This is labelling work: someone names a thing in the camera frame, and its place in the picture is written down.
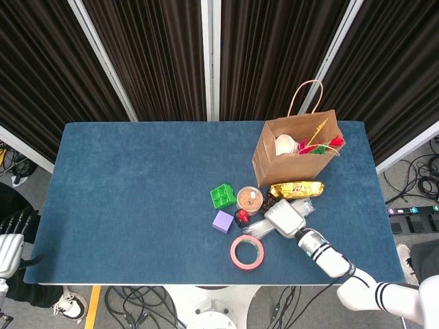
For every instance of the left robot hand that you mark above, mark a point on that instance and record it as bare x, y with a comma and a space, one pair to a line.
8, 253

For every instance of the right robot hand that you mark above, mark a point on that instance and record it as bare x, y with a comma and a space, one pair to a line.
284, 217

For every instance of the clear plastic bag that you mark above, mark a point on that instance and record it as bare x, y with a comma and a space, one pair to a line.
257, 228

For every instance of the gold foil snack packet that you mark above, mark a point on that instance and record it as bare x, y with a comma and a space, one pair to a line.
296, 190

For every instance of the white paper cup flower print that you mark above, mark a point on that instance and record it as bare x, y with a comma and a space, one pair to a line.
284, 145

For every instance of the colourful feather shuttlecock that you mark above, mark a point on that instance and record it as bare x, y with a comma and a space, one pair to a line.
319, 149

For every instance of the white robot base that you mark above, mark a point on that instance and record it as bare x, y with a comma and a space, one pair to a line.
212, 308

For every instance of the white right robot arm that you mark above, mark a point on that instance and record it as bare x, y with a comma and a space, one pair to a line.
329, 257

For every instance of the dark purple grape bunch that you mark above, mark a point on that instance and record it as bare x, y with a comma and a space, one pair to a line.
267, 201

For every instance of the clear tub of rubber bands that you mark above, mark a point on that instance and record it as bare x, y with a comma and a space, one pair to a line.
248, 200

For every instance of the black bottle with red cap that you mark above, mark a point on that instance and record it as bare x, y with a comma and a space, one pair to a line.
241, 216

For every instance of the person in black clothes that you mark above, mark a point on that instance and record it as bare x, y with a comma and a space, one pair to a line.
37, 291
427, 260

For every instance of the brown paper bag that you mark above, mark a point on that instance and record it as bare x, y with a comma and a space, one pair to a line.
291, 168

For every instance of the purple foam cube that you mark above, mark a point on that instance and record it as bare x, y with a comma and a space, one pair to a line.
223, 221

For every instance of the red tape roll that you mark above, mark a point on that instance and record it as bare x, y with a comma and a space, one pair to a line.
235, 257

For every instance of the green plastic grid block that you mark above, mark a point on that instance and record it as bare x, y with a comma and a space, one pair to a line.
223, 197

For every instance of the white paper scrap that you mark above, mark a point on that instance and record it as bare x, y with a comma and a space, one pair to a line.
19, 180

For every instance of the yellow floor tape strip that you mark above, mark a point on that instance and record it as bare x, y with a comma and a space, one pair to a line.
92, 308

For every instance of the black foot pedal unit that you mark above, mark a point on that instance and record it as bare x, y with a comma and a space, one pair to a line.
415, 224

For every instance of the blue velvet table cover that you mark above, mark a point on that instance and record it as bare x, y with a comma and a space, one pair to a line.
137, 205

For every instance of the dark brown pleated curtain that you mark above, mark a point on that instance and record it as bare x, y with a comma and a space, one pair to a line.
41, 68
154, 51
267, 44
394, 51

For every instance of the white partition frame post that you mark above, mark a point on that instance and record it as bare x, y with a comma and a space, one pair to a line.
411, 147
24, 147
103, 61
343, 31
211, 51

